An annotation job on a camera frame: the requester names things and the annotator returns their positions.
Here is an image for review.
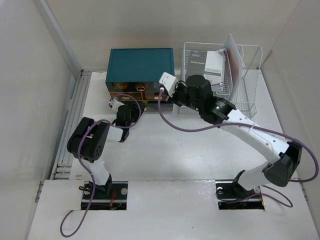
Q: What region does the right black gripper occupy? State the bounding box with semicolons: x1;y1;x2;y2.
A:
164;82;202;112

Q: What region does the grey setup guide booklet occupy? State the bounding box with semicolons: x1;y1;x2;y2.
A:
186;48;226;92

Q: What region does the clear mesh zip pouch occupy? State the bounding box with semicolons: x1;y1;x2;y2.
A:
224;33;245;101

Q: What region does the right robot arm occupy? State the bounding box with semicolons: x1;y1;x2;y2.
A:
159;72;303;198

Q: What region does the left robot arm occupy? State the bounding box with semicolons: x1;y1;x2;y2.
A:
67;101;145;200

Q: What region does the teal drawer organizer box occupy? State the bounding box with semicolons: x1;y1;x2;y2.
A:
105;48;175;104

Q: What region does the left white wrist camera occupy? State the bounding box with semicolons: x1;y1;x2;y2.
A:
108;97;122;111

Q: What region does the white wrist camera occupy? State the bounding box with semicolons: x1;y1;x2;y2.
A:
158;72;178;98
108;97;122;111

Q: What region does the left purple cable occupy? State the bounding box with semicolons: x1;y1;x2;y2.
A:
59;92;143;238

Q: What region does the purple cable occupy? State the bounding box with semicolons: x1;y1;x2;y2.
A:
59;92;143;238
158;86;320;209

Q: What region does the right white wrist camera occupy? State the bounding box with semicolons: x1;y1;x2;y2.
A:
158;72;178;98

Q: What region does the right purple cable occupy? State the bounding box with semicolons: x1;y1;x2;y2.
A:
158;86;320;209

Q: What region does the white wire file rack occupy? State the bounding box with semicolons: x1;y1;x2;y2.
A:
179;42;263;119

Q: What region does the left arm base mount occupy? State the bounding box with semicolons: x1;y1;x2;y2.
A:
78;181;129;211

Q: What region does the aluminium frame rail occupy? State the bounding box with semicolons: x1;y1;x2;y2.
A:
44;69;91;180

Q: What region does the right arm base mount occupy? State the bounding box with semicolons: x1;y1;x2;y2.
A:
215;180;265;210

